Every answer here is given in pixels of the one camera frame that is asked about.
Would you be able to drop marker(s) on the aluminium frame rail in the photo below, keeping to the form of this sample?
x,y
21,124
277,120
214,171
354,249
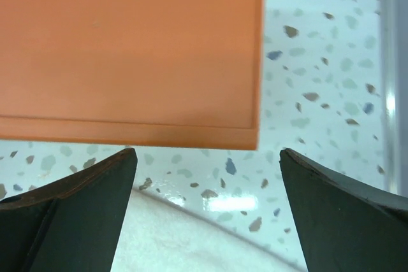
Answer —
x,y
394,77

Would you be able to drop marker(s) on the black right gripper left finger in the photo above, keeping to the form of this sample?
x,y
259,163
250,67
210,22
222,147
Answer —
x,y
72,224

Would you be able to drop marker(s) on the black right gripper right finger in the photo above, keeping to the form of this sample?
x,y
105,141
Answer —
x,y
344,224

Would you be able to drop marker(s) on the orange drawer cabinet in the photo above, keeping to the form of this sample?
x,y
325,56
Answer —
x,y
167,73

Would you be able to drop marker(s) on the white folded towel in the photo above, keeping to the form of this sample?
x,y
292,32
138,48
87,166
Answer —
x,y
156,237

